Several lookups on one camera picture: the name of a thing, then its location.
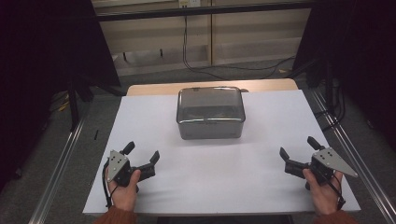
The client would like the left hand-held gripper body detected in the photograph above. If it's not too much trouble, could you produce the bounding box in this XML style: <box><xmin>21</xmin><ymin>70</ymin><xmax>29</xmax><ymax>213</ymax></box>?
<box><xmin>104</xmin><ymin>149</ymin><xmax>156</xmax><ymax>189</ymax></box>

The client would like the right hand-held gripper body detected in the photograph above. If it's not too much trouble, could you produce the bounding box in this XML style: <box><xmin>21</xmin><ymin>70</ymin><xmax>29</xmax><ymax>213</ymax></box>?
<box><xmin>284</xmin><ymin>147</ymin><xmax>360</xmax><ymax>191</ymax></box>

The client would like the grey transparent lidded box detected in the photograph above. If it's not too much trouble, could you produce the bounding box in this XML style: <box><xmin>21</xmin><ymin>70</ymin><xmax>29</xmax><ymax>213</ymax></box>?
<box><xmin>176</xmin><ymin>86</ymin><xmax>247</xmax><ymax>141</ymax></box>

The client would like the person's left hand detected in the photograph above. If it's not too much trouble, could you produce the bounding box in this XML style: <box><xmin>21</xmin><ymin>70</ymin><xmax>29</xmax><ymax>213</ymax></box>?
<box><xmin>106</xmin><ymin>169</ymin><xmax>142</xmax><ymax>213</ymax></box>

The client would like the person's right hand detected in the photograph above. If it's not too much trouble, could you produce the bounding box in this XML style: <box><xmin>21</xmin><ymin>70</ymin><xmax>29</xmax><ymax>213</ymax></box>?
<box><xmin>302</xmin><ymin>168</ymin><xmax>344</xmax><ymax>217</ymax></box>

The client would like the white table sheet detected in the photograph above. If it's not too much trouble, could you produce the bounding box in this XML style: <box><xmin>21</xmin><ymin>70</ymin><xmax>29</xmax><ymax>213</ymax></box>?
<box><xmin>82</xmin><ymin>89</ymin><xmax>361</xmax><ymax>217</ymax></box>

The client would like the wooden table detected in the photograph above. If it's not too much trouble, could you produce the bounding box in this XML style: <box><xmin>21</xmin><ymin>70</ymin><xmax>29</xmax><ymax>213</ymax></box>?
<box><xmin>126</xmin><ymin>77</ymin><xmax>299</xmax><ymax>97</ymax></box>

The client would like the black metal stand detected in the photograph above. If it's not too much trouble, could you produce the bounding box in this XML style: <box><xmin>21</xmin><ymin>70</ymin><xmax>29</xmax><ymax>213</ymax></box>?
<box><xmin>68</xmin><ymin>74</ymin><xmax>95</xmax><ymax>133</ymax></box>

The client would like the black curtain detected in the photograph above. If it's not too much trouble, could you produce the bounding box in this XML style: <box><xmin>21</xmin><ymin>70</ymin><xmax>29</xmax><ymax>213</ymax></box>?
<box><xmin>291</xmin><ymin>0</ymin><xmax>396</xmax><ymax>152</ymax></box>
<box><xmin>0</xmin><ymin>0</ymin><xmax>121</xmax><ymax>190</ymax></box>

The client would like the beige cabinet counter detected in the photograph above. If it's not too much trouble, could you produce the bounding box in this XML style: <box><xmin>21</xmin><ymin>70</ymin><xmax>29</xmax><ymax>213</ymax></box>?
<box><xmin>91</xmin><ymin>0</ymin><xmax>313</xmax><ymax>77</ymax></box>

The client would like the left hand-held gripper cable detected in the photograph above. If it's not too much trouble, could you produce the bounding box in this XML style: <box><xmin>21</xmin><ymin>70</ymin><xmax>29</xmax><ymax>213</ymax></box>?
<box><xmin>101</xmin><ymin>160</ymin><xmax>120</xmax><ymax>209</ymax></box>

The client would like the hand-held gripper cable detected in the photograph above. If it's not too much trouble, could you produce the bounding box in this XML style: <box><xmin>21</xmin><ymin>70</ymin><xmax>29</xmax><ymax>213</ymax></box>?
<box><xmin>317</xmin><ymin>167</ymin><xmax>347</xmax><ymax>211</ymax></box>
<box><xmin>101</xmin><ymin>160</ymin><xmax>120</xmax><ymax>209</ymax></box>

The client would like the metal floor rail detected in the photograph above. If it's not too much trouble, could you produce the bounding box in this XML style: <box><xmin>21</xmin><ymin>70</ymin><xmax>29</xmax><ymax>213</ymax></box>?
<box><xmin>310</xmin><ymin>89</ymin><xmax>396</xmax><ymax>224</ymax></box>
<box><xmin>28</xmin><ymin>113</ymin><xmax>90</xmax><ymax>224</ymax></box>

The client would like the right hand-held gripper cable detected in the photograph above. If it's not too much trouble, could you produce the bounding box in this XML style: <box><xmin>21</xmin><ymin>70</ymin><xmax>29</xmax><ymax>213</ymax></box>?
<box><xmin>317</xmin><ymin>167</ymin><xmax>347</xmax><ymax>211</ymax></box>

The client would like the black power cable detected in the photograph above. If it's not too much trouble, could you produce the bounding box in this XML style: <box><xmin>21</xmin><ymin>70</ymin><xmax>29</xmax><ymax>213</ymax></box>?
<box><xmin>182</xmin><ymin>7</ymin><xmax>297</xmax><ymax>80</ymax></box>

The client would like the white wall socket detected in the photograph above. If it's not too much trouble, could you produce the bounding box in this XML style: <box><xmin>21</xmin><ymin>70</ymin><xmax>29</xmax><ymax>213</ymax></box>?
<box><xmin>178</xmin><ymin>0</ymin><xmax>202</xmax><ymax>9</ymax></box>

